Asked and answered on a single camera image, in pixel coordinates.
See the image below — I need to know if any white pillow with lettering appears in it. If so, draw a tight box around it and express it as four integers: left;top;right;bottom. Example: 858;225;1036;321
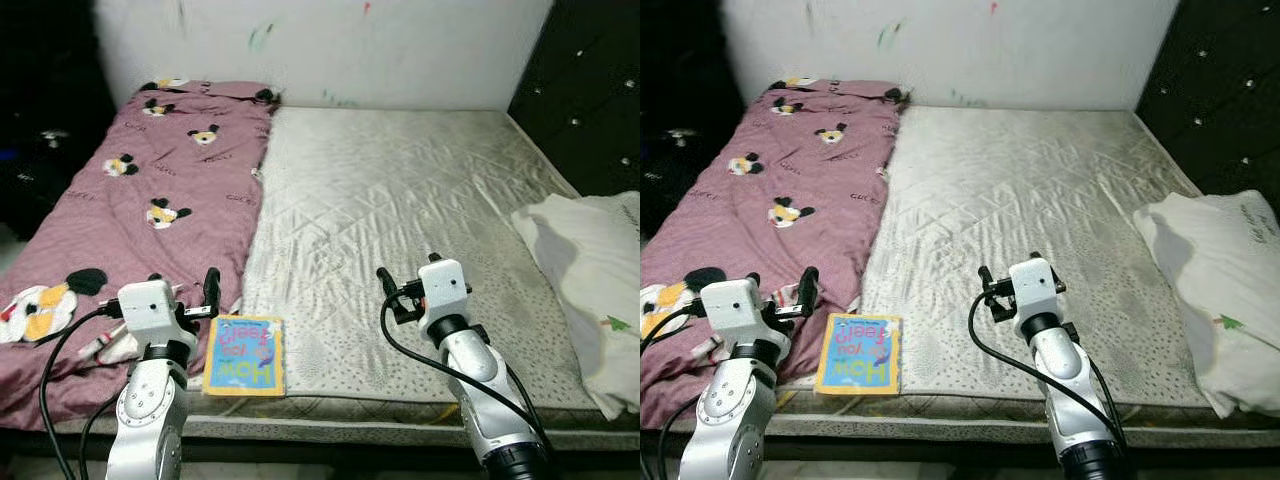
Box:
509;191;641;422
1132;189;1280;420

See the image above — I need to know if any purple mouse print blanket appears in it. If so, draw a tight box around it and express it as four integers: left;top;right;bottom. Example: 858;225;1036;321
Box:
0;78;280;432
640;78;910;432

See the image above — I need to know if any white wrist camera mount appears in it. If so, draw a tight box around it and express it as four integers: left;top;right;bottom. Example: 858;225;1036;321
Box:
699;277;767;347
117;279;182;347
419;259;472;320
1007;257;1060;317

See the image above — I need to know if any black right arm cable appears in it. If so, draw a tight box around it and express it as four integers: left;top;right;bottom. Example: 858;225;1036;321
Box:
966;289;1127;448
377;294;552;453

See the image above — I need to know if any grey quilted mattress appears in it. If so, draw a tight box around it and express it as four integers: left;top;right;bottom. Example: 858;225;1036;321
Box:
55;105;641;443
640;105;1280;447

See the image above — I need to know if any black tufted headboard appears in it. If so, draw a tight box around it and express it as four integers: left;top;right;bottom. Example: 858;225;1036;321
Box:
1134;0;1280;203
507;0;641;203

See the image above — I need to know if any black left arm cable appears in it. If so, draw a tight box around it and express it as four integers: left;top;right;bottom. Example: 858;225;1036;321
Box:
640;303;707;480
37;304;127;480

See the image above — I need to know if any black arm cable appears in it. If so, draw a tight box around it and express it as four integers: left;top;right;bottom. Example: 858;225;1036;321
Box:
37;304;127;480
966;289;1127;448
640;303;707;480
377;294;552;453

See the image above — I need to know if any blue yellow children's book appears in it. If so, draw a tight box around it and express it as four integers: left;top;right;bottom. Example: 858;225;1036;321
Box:
201;314;288;399
814;311;904;397

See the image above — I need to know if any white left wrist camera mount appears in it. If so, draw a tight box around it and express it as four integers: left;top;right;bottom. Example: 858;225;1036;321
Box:
117;279;182;347
699;277;767;347

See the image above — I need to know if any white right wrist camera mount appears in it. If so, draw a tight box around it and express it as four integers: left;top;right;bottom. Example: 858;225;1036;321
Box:
419;259;472;320
1007;257;1060;317

